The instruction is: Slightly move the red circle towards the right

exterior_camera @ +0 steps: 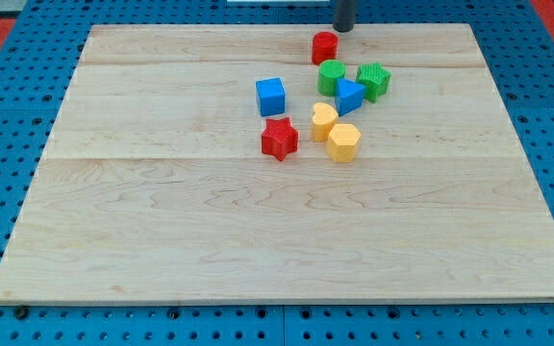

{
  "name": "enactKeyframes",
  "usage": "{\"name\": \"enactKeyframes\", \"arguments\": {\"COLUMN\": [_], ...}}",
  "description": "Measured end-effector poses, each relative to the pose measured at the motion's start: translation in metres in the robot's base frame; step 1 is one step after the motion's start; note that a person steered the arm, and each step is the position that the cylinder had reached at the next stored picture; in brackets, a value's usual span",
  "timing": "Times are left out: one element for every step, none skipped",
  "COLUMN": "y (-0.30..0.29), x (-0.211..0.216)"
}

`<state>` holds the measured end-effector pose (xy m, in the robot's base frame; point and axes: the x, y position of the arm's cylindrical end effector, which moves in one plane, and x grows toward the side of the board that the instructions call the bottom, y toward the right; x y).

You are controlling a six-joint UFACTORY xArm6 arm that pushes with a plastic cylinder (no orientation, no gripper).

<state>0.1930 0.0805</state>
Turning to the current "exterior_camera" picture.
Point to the red star block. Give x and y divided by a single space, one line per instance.
279 138

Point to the blue cube block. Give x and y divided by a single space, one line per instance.
270 96

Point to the blue triangle block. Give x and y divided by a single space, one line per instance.
348 96

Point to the yellow hexagon block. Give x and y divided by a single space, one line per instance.
343 143

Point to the green cylinder block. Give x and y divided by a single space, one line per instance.
329 72

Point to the red cylinder block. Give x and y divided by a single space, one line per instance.
324 47

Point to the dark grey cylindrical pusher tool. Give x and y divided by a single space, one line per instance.
344 15

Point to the green star block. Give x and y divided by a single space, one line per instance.
375 78

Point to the yellow heart block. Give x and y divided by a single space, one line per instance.
324 118

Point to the light wooden board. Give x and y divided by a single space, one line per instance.
152 189

